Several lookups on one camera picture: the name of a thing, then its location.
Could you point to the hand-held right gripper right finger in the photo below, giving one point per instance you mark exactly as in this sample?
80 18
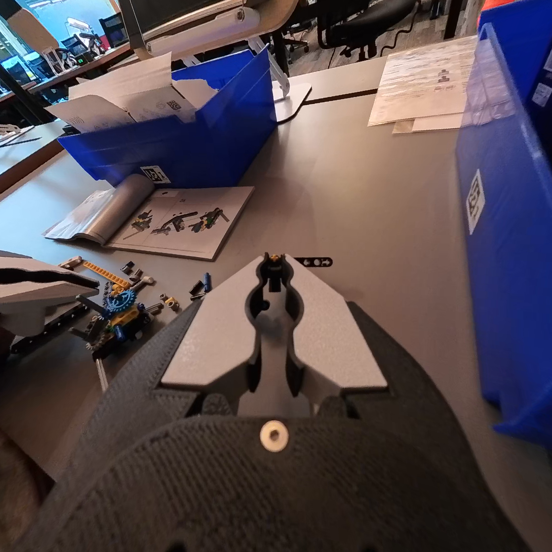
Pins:
336 345

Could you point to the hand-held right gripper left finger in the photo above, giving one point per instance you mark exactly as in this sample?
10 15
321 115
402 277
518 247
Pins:
215 340

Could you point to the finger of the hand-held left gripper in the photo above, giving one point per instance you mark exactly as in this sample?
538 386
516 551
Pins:
26 264
34 291

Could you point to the black lego frame assembly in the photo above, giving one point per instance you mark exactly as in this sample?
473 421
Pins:
274 284

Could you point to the yellow lego gear assembly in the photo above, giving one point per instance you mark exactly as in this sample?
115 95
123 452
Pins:
120 300

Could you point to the black lego beam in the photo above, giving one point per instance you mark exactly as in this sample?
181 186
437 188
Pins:
51 323

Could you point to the white lego beam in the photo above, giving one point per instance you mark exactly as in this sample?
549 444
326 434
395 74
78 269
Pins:
69 263

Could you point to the grey yellow lego connector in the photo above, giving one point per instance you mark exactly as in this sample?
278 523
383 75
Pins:
170 301

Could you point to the yellow lego beam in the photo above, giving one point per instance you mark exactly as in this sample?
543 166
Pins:
105 273

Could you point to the grey white lego connector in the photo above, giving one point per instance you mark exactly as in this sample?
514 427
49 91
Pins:
149 279

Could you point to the blue grey lego pin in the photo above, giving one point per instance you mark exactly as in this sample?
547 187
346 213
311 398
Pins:
127 267

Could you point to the lego instruction booklet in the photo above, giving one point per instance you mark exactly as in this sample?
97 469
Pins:
202 233

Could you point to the white cardboard box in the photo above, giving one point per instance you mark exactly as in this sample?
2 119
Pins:
108 99

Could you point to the blue plastic bin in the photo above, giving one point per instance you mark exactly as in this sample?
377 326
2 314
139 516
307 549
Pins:
194 142
509 280

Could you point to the printed paper sheet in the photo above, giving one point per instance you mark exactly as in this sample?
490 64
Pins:
414 86

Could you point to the black office chair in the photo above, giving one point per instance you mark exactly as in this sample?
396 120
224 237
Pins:
371 19

